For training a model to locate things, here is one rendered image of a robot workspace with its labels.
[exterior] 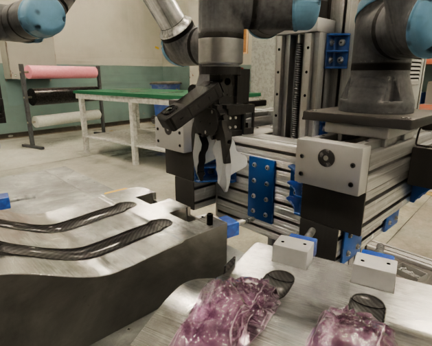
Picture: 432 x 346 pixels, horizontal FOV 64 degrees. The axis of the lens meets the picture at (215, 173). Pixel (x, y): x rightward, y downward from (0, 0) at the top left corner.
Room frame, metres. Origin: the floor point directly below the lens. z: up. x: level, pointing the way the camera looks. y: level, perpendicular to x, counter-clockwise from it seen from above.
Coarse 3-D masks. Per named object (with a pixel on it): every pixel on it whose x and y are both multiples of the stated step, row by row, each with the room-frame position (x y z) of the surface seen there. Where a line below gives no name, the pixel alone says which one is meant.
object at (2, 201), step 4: (0, 196) 0.76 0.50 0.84; (4, 196) 0.76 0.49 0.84; (8, 196) 0.76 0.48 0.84; (16, 196) 0.78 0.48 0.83; (20, 196) 0.78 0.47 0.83; (24, 196) 0.79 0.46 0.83; (28, 196) 0.79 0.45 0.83; (32, 196) 0.80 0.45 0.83; (0, 200) 0.75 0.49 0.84; (4, 200) 0.75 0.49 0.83; (8, 200) 0.75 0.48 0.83; (12, 200) 0.77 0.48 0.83; (16, 200) 0.78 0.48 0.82; (20, 200) 0.78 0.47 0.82; (0, 204) 0.75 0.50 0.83; (4, 204) 0.75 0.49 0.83; (8, 204) 0.75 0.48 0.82; (0, 208) 0.74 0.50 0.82; (4, 208) 0.75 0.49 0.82; (8, 208) 0.75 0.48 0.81
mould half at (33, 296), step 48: (144, 192) 0.65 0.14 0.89; (0, 240) 0.38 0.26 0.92; (48, 240) 0.44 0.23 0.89; (96, 240) 0.46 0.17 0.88; (144, 240) 0.45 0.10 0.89; (192, 240) 0.46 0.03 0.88; (0, 288) 0.29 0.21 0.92; (48, 288) 0.32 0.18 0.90; (96, 288) 0.35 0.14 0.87; (144, 288) 0.40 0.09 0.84; (0, 336) 0.29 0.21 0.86; (48, 336) 0.31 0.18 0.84; (96, 336) 0.35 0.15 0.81
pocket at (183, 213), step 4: (184, 208) 0.57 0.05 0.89; (188, 208) 0.57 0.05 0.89; (172, 212) 0.55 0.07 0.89; (176, 212) 0.55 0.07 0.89; (180, 212) 0.56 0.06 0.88; (184, 212) 0.57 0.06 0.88; (188, 212) 0.57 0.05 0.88; (176, 216) 0.55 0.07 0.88; (180, 216) 0.56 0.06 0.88; (184, 216) 0.57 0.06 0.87; (188, 216) 0.57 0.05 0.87; (192, 216) 0.56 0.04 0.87; (188, 220) 0.57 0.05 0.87; (192, 220) 0.56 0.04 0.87
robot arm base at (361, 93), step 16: (352, 64) 0.77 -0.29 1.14; (368, 64) 0.73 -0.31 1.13; (384, 64) 0.71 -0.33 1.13; (400, 64) 0.71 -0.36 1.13; (352, 80) 0.75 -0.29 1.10; (368, 80) 0.72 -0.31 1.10; (384, 80) 0.71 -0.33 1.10; (400, 80) 0.71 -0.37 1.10; (352, 96) 0.74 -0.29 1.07; (368, 96) 0.71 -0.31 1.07; (384, 96) 0.70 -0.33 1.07; (400, 96) 0.70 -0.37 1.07; (352, 112) 0.73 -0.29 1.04; (368, 112) 0.70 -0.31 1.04; (384, 112) 0.69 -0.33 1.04; (400, 112) 0.69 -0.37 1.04
